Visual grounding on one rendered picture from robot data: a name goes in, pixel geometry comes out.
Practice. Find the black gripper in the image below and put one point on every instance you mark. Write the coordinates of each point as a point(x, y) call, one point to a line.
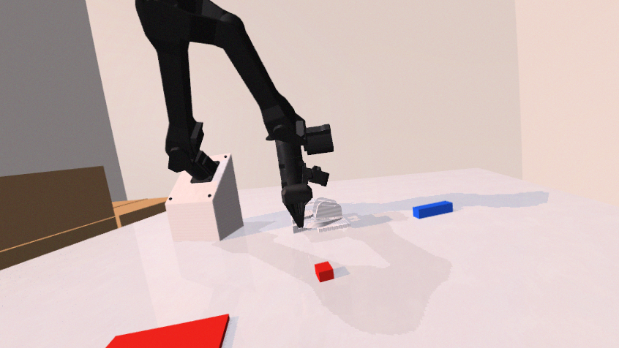
point(295, 194)

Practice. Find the red cube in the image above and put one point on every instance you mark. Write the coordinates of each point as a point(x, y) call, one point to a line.
point(324, 271)

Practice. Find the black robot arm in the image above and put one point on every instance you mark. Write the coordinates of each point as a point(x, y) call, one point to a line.
point(170, 26)

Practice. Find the blue rectangular block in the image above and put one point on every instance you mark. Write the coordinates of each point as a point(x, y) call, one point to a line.
point(424, 211)

